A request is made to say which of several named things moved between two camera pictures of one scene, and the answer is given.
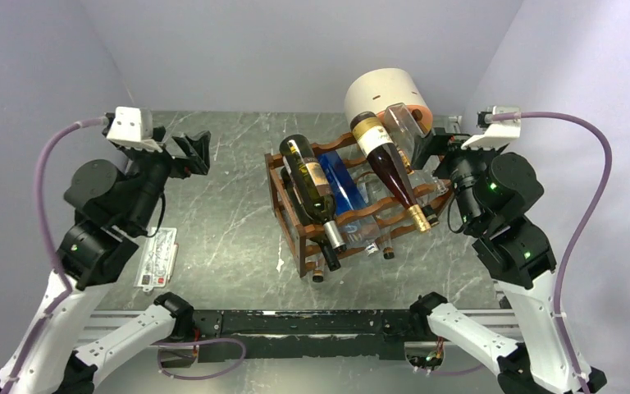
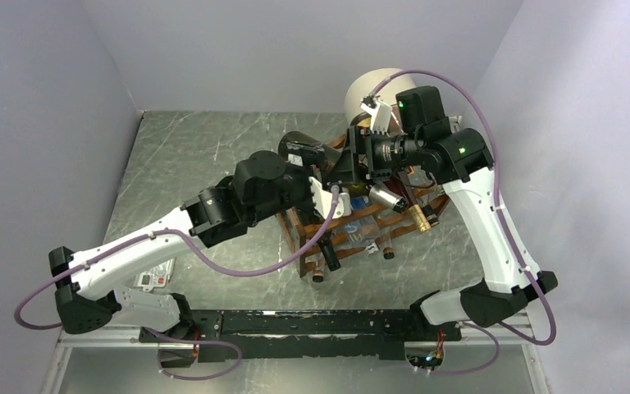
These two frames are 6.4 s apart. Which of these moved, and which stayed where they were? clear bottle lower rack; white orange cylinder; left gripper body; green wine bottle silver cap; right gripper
Moved: right gripper; left gripper body; green wine bottle silver cap
Stayed: clear bottle lower rack; white orange cylinder
